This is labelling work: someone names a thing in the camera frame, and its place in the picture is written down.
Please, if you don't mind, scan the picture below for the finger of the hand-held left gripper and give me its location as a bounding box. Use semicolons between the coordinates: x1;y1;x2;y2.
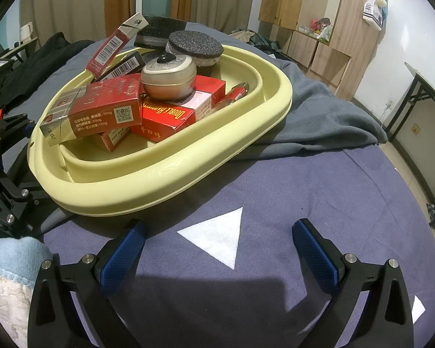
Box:
0;113;36;142
0;174;50;209

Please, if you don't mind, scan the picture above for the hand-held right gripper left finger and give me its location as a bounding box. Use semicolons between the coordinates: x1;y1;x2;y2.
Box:
27;218;146;348

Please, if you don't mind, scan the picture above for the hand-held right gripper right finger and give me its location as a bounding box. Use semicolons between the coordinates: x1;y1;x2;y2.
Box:
292;218;414;348

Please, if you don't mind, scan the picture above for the red and silver cigarette pack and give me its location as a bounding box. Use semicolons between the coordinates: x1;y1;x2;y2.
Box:
40;73;143;146

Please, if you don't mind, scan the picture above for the yellow plastic basin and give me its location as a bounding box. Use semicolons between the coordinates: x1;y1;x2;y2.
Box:
27;43;294;217

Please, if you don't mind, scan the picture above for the small red cigarette pack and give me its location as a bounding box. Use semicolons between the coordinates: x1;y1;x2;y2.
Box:
94;127;133;153

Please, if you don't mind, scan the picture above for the red barcode cigarette pack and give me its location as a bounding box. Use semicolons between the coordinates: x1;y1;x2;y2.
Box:
85;12;149;77

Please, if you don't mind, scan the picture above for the large red cigarette carton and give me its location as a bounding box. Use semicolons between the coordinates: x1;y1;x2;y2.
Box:
139;75;227;142

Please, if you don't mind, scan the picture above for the round silver jar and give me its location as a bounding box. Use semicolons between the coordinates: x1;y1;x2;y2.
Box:
141;54;197;99

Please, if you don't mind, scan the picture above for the black striped sponge block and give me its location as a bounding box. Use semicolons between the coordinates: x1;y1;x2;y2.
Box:
134;15;189;49

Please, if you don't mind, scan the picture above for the red and clear lighter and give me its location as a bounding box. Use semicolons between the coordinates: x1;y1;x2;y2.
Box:
217;82;250;107

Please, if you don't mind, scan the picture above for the round black sponge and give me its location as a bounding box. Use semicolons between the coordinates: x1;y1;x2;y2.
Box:
166;31;224;77

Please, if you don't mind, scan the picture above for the light blue towel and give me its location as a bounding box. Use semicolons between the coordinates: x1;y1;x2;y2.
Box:
0;235;53;287

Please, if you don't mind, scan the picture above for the black cloth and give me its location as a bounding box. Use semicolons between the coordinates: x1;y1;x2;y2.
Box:
0;32;95;109

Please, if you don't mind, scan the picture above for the white quilted blanket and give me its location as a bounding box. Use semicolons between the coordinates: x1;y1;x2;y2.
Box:
0;261;35;334

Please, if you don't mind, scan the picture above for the small side table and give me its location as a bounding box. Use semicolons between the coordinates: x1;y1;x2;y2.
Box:
0;38;40;64

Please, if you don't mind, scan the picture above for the beige curtain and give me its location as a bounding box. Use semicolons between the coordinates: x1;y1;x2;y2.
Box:
20;0;107;49
190;0;259;33

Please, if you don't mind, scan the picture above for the grey cloth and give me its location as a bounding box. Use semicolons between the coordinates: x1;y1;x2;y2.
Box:
40;57;388;233

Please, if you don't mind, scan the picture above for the black folding table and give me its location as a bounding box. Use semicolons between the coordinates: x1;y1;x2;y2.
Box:
380;61;435;211

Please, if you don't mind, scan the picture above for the wooden wardrobe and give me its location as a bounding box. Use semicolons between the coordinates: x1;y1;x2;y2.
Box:
258;0;390;102

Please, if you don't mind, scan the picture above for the black suitcase with clothes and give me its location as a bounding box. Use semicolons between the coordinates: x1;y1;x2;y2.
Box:
230;27;287;59

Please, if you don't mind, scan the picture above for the pile of colourful packets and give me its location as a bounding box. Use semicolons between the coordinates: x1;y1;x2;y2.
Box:
297;16;334;40

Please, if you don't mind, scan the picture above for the white hanging plastic bag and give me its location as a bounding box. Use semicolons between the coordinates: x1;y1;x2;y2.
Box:
362;0;388;31

